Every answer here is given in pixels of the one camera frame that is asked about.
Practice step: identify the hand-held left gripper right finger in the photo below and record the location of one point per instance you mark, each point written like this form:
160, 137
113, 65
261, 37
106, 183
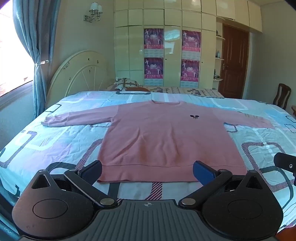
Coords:
203, 172

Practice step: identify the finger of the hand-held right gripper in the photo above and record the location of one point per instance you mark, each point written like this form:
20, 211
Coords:
285, 163

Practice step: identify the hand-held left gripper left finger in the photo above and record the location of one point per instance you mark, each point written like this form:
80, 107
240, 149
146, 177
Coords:
92, 171

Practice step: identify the pink knit sweater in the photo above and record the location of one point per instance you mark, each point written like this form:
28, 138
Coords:
161, 139

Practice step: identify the patterned bed with sheet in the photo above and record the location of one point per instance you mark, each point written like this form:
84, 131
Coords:
57, 143

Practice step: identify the dark wooden chair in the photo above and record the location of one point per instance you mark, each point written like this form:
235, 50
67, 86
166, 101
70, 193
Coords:
282, 92

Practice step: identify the floral quilt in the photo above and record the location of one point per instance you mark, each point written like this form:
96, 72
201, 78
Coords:
180, 90

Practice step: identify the patterned pillow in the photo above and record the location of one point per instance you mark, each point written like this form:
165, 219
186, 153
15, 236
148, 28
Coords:
126, 83

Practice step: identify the orange brown knit cloth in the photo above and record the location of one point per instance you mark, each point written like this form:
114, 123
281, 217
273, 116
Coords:
137, 89

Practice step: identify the cream corner shelf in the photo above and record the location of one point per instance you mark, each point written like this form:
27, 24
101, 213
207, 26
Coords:
217, 79
219, 58
220, 38

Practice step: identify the cream round headboard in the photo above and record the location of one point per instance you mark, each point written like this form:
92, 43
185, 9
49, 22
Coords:
78, 71

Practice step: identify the brown wooden door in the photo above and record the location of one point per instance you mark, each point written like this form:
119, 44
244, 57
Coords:
233, 62

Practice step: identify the curtain tieback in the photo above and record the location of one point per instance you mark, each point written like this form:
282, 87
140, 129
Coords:
41, 62

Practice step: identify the window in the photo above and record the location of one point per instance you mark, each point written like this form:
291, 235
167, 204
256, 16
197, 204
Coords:
13, 58

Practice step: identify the blue curtain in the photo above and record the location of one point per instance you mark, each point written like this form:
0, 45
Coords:
39, 41

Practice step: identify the cream glossy wardrobe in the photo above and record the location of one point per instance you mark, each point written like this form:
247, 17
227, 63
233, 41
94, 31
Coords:
173, 20

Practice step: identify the purple wall poster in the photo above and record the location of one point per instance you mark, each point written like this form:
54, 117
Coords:
190, 73
191, 44
153, 70
153, 41

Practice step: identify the wall lamp with glass shades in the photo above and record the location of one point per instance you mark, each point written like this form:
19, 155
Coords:
94, 11

